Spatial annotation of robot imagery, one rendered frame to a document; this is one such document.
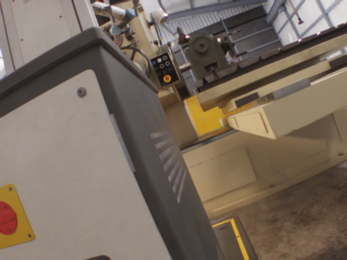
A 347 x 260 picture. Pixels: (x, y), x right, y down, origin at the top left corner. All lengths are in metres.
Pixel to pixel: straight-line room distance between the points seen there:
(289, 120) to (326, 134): 1.39
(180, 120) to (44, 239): 2.33
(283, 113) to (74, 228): 0.65
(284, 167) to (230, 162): 0.44
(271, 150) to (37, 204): 1.83
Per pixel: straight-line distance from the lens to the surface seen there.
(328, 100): 0.82
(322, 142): 2.11
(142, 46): 2.02
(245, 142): 1.92
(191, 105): 4.28
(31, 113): 0.24
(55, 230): 0.25
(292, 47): 1.74
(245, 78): 1.57
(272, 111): 0.74
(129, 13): 1.65
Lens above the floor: 0.72
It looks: 2 degrees up
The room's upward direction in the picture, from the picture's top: 22 degrees counter-clockwise
